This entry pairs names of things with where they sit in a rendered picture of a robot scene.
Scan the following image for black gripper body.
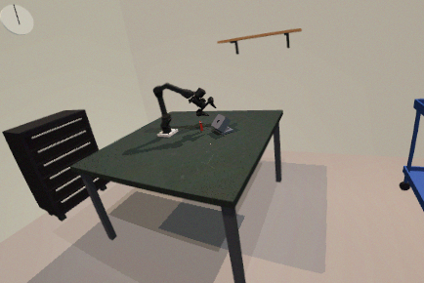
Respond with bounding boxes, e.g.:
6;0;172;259
196;97;214;117

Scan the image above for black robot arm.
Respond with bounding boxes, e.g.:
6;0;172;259
153;82;206;134

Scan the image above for grey sloped panel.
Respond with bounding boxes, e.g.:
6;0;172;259
211;114;233;135

